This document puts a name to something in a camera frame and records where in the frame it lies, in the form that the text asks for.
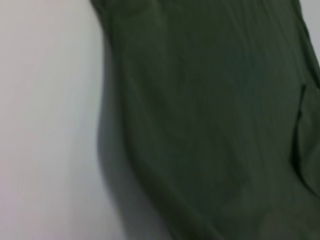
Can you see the dark green t-shirt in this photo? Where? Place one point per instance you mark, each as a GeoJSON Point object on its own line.
{"type": "Point", "coordinates": [212, 125]}

